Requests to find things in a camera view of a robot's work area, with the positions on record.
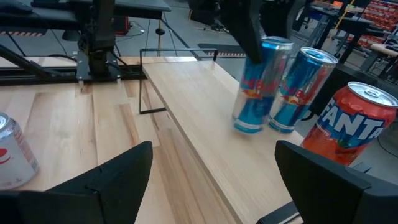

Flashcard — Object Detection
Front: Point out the black desk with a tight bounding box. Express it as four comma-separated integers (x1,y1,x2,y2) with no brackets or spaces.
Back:
0,0,172,32

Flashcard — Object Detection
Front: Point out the red Fanta can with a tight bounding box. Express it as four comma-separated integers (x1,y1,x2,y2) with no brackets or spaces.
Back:
300,81,398,167

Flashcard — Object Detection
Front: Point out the red storage shelving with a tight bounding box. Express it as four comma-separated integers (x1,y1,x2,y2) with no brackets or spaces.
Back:
362,0,398,47

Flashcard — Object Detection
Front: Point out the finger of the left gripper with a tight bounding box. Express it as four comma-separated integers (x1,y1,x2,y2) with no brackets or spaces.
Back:
261,0,307,34
219,0,265,65

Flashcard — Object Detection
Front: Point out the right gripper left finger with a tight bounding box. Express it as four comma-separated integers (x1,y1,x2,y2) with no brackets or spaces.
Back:
0,141,154,224

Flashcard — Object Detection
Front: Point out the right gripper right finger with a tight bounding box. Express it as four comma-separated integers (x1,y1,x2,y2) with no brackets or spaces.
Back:
275,139,398,224

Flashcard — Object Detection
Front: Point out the black hazard-striped platform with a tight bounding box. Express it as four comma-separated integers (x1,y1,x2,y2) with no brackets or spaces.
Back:
198,43,247,58

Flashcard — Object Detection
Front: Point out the black metal rig frame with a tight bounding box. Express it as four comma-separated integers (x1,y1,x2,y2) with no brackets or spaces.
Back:
0,43,141,86

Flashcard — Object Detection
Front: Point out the blue silver Red Bull can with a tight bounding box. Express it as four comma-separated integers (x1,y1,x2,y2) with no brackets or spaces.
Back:
267,46,339,134
231,36,295,135

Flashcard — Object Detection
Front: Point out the red box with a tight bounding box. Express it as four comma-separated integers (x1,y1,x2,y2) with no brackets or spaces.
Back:
113,15,131,35

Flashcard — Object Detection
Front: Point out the silver Diet Coke can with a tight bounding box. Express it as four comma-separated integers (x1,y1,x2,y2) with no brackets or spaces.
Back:
0,111,40,190

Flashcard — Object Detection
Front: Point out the wooden shelf black metal frame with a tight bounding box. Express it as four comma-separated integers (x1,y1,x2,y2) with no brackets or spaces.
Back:
139,48,307,224

